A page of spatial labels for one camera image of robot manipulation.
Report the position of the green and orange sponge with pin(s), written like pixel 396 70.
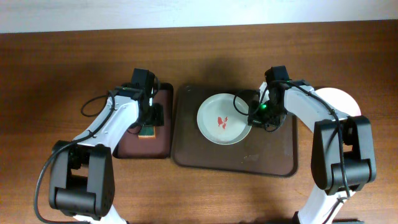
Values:
pixel 147 132

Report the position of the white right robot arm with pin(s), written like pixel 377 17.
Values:
pixel 343 159

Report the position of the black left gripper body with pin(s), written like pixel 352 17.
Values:
pixel 156 117

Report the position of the pink plate with red stain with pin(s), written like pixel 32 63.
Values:
pixel 340 100

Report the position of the small black water tray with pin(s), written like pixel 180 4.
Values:
pixel 156 146

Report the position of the pale green stained plate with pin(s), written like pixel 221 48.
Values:
pixel 220 119

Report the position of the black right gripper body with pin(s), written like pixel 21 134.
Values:
pixel 267 115

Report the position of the large brown serving tray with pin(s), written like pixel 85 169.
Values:
pixel 260 152

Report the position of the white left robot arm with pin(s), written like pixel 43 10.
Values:
pixel 81 171

